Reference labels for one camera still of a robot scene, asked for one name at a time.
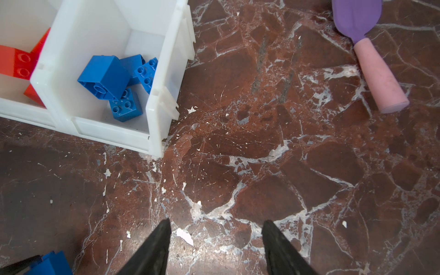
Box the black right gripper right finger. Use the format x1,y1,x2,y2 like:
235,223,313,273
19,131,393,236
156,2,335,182
262,220,318,275

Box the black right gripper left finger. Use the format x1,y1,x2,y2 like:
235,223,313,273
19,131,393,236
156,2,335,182
117,218,171,275

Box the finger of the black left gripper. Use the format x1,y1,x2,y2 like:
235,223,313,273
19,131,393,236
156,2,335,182
0,255,42,275

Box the blue lego pile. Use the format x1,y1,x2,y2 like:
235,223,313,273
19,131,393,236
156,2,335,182
135,57,158,94
25,251,73,275

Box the small blue lego plate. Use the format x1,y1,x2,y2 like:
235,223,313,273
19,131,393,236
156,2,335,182
109,88,143,122

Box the long red lego brick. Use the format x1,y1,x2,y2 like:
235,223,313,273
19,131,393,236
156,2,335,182
1,45,37,80

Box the blue lego brick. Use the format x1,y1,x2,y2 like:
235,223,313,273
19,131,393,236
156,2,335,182
120,55,145,87

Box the red lego pile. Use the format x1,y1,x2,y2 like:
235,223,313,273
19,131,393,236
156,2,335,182
31,28,50,57

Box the white three-compartment bin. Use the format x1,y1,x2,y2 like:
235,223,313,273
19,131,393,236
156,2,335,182
1,1,195,158

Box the purple and pink scoop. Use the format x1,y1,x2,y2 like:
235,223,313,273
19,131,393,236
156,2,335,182
331,0,410,113

